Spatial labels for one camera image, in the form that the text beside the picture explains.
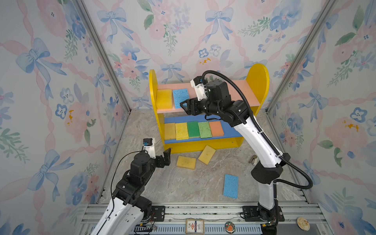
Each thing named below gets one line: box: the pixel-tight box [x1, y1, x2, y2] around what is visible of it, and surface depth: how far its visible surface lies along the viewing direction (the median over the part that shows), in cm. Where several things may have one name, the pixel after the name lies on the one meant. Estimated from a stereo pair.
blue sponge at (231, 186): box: [223, 173, 239, 199], surface depth 83 cm
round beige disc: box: [296, 216, 311, 232], surface depth 73 cm
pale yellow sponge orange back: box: [197, 144, 216, 165], surface depth 95 cm
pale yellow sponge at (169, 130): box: [164, 122, 176, 141], surface depth 90 cm
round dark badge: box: [224, 221, 236, 235], surface depth 72 cm
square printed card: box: [185, 218, 205, 235], surface depth 71 cm
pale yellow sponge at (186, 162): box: [176, 155, 197, 170], surface depth 92 cm
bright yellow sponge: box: [175, 122, 189, 141], surface depth 90 cm
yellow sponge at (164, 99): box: [156, 89, 173, 110], surface depth 68 cm
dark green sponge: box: [187, 121, 200, 139], surface depth 90 cm
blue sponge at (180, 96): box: [172, 88, 190, 109], surface depth 71 cm
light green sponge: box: [197, 121, 212, 139], surface depth 90 cm
